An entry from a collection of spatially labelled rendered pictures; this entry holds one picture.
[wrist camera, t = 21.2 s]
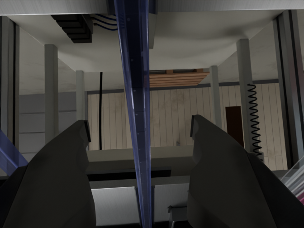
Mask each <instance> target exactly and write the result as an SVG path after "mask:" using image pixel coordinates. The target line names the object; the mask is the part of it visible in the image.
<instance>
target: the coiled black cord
mask: <svg viewBox="0 0 304 228"><path fill-rule="evenodd" d="M247 86H254V88H252V89H249V90H247V91H249V92H255V94H256V93H257V92H256V91H252V90H253V89H255V88H256V86H255V85H250V84H247ZM255 94H252V95H249V96H248V97H249V98H255V100H252V101H249V103H250V104H256V105H255V106H253V107H250V108H249V109H251V110H256V112H253V113H250V115H251V116H256V118H253V119H251V120H250V121H251V122H255V123H256V124H253V125H251V127H252V128H256V129H257V130H254V131H251V133H252V134H255V135H257V136H254V137H252V140H255V141H258V142H255V143H253V144H252V145H253V146H255V147H258V148H255V149H253V152H255V153H258V154H257V156H258V155H262V153H260V152H256V151H255V150H257V149H261V148H262V147H260V146H256V145H254V144H256V143H260V142H261V141H260V140H256V139H254V138H256V137H259V136H261V135H260V134H257V133H253V132H255V131H258V130H260V128H257V127H253V126H254V125H258V124H259V122H257V121H253V120H254V119H257V118H259V116H257V115H253V114H254V113H257V112H258V110H257V109H252V108H254V107H256V106H258V104H257V103H252V102H253V101H256V100H257V98H256V97H253V95H255Z"/></svg>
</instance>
